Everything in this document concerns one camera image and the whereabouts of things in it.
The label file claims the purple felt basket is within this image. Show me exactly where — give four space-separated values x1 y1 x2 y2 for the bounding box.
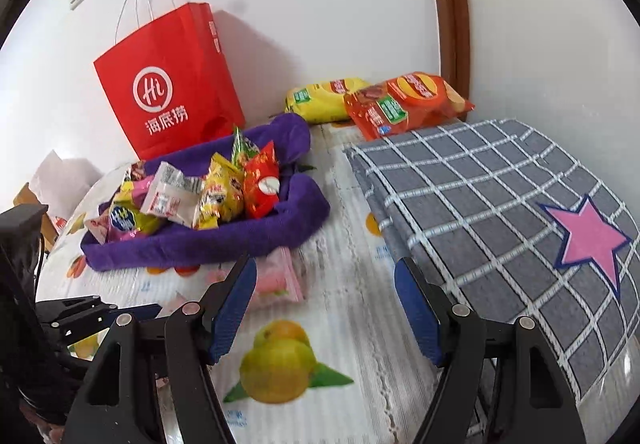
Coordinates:
80 113 331 272

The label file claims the large pink snack bag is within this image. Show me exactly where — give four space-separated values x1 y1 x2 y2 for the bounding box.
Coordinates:
84 174 156 245

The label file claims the pink grey snack packet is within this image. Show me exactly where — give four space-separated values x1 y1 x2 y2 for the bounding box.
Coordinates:
122 160 148 185

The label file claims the grey checked cloth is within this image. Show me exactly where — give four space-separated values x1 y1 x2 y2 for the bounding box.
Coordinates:
343 118 633 402

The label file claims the yellow chip bag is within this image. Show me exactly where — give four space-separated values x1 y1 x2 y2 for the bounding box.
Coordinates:
285 76 373 125

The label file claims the red paper bag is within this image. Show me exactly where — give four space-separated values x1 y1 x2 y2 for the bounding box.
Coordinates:
93 0 247 161

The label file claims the green snack packet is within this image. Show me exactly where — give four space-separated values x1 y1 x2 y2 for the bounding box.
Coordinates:
231 125 262 170

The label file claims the pink peach snack packet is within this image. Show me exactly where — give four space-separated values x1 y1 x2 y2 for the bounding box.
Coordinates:
250 246 306 309

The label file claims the orange chip bag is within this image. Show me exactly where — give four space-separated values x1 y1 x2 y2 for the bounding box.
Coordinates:
343 71 475 141

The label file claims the fruit print tablecloth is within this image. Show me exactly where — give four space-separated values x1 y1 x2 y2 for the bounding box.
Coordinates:
35 121 501 444

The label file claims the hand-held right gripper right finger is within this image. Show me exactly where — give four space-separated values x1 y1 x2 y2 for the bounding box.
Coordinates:
394 256 586 444

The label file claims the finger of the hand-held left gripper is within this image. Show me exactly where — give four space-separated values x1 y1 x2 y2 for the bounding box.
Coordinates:
35 296 163 350

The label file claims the yellow blue snack packet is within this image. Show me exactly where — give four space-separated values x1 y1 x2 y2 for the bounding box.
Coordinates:
107 181 166 237

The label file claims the cardboard box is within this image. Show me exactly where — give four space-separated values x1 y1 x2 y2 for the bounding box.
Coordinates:
12 181 68 250

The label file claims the white red label snack packet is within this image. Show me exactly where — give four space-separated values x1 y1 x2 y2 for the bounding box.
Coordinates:
140 161 203 227

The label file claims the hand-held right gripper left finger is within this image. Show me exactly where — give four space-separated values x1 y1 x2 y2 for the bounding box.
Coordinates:
62 251 258 444

